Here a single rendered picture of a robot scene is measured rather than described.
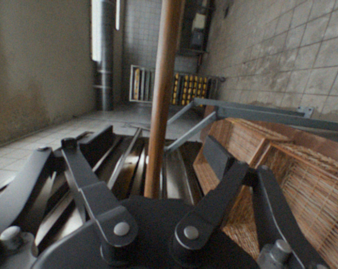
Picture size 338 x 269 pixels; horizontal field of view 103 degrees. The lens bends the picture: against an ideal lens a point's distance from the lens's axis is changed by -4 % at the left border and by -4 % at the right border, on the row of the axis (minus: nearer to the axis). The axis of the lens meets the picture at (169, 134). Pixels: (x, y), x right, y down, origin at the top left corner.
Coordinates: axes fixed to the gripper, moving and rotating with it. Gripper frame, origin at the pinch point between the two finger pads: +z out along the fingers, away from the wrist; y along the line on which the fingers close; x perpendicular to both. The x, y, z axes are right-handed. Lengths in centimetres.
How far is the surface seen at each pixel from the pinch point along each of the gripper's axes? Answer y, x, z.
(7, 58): -142, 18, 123
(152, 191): -0.3, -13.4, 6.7
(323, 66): 118, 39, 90
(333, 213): 60, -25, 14
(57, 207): -49, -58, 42
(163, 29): -1.1, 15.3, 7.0
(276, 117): 51, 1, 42
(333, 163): 57, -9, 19
